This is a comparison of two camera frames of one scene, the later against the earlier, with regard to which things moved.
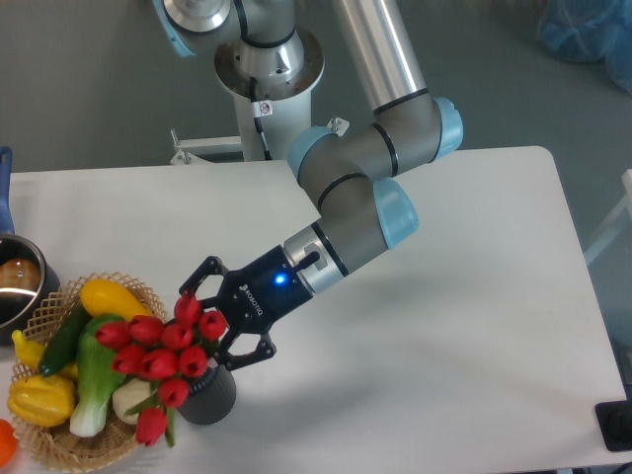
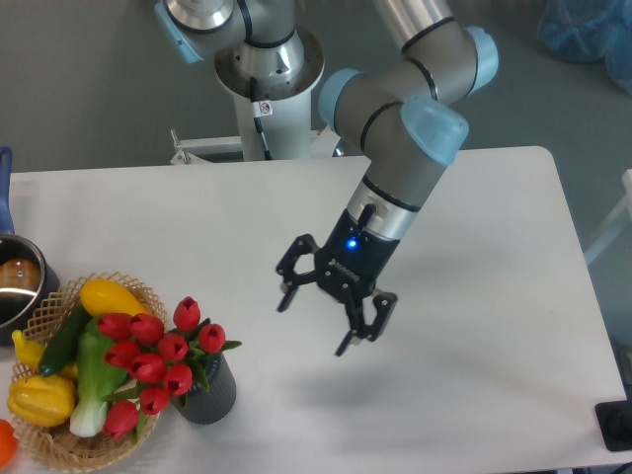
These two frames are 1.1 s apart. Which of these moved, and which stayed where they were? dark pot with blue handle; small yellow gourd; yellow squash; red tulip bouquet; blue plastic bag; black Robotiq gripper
Moved: red tulip bouquet; black Robotiq gripper
Stayed: yellow squash; blue plastic bag; small yellow gourd; dark pot with blue handle
